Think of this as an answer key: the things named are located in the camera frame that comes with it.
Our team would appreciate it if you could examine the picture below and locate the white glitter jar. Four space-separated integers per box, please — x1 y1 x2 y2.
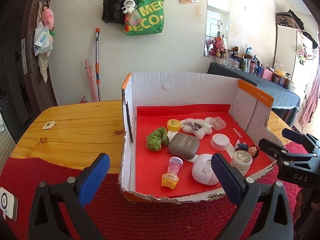
231 151 253 176

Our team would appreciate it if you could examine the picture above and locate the pink round device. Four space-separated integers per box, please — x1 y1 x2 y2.
191 153 219 186

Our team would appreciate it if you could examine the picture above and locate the blue boy figurine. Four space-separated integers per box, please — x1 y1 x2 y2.
235 141 260 159

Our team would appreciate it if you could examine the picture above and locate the pink white round compact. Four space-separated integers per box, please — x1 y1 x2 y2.
210 133 230 151

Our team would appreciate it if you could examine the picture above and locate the clear small pill box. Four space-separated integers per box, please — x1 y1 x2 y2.
209 116 226 131

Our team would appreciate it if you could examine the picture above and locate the pink girl figurine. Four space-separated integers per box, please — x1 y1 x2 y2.
161 157 183 189

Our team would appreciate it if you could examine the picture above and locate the taupe rounded case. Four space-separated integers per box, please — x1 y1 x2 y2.
168 133 200 159

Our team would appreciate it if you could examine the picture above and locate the white fluffy star hairclip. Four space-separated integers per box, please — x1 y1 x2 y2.
181 118 213 140

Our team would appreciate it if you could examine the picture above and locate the green fuzzy scrunchie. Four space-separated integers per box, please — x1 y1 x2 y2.
146 127 169 152

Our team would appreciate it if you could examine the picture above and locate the yellow round cap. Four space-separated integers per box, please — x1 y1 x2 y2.
167 119 181 132

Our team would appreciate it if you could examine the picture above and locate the pink curtain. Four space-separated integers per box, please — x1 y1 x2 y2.
299 66 319 128

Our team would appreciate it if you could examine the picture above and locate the small beige table tag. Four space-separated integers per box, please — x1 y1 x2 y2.
42 121 56 129

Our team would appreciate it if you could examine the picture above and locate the blue cloth side table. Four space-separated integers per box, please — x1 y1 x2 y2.
207 62 300 127

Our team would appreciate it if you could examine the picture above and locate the red MINISO bag liner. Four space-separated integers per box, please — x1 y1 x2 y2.
134 103 274 199

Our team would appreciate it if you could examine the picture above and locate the white blue square device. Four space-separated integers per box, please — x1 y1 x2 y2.
0 187 18 221

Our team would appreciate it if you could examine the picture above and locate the orange white cardboard box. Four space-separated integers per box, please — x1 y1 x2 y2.
119 72 278 204

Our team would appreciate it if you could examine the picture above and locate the orange silver mop pole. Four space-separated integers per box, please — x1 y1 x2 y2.
95 28 101 101

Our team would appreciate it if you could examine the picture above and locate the pink clothes hanger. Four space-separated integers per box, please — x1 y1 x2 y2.
85 59 98 102

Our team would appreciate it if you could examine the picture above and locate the white wardrobe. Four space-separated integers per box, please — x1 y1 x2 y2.
273 23 320 100

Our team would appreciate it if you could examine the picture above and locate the pink plush rabbit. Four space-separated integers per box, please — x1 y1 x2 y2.
208 36 225 58

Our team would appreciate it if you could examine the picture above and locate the plastic bag on door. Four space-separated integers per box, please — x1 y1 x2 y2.
34 21 53 57

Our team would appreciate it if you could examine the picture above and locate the pink plush on door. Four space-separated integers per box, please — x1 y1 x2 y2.
41 7 54 31

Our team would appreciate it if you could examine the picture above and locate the green tote bag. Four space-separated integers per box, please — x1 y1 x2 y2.
124 0 165 36

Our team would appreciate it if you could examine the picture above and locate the black backpack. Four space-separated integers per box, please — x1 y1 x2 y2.
102 0 125 25

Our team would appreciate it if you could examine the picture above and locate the wall mirror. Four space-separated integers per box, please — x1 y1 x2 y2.
203 0 230 57

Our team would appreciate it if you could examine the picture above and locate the white plush keychain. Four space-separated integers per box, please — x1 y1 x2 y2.
122 0 137 15

